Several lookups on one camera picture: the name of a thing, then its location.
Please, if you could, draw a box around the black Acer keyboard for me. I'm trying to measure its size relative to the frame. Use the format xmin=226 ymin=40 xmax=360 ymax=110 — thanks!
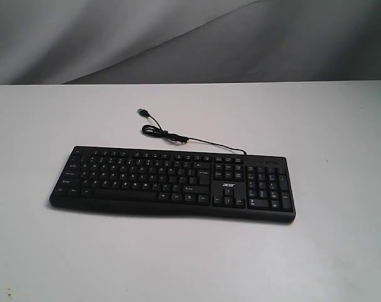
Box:
xmin=50 ymin=146 xmax=296 ymax=223

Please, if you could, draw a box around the grey backdrop cloth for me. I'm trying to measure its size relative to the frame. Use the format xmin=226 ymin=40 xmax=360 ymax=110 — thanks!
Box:
xmin=0 ymin=1 xmax=381 ymax=84

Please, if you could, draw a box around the black USB cable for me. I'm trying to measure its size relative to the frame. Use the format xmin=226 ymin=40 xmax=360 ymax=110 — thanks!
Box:
xmin=136 ymin=108 xmax=248 ymax=156

